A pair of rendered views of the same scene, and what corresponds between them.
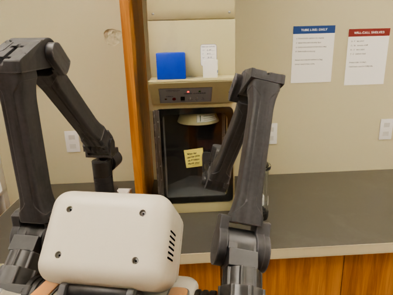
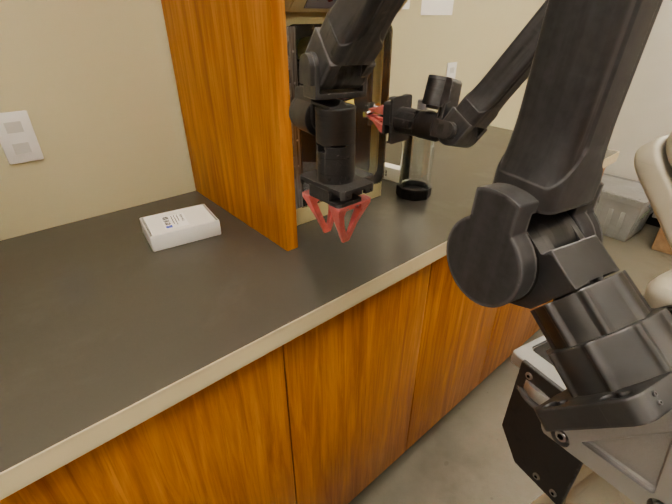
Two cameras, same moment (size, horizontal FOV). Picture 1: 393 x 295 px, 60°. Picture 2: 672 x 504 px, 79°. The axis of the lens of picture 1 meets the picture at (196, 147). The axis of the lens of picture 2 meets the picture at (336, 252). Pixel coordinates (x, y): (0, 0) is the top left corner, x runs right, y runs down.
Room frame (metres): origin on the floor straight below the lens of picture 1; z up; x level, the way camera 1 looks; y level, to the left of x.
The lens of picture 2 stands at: (0.52, 0.65, 1.41)
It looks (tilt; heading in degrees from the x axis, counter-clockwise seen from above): 30 degrees down; 322
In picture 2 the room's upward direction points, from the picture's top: straight up
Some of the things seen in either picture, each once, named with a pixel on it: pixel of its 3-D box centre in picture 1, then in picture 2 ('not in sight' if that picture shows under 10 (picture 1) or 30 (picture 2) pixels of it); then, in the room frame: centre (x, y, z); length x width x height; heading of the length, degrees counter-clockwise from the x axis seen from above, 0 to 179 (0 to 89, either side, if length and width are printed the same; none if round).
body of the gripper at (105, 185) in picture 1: (104, 186); (335, 166); (0.98, 0.29, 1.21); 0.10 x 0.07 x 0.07; 3
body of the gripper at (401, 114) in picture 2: (212, 167); (407, 121); (1.16, -0.06, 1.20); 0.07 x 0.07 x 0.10; 3
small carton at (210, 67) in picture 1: (210, 68); not in sight; (1.26, -0.06, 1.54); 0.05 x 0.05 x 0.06; 83
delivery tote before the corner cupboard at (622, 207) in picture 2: not in sight; (602, 203); (1.51, -2.70, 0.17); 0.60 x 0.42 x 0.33; 1
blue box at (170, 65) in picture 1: (171, 65); not in sight; (1.26, 0.08, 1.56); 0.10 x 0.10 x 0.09; 3
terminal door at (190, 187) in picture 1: (195, 157); (343, 117); (1.31, 0.00, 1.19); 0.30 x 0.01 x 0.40; 92
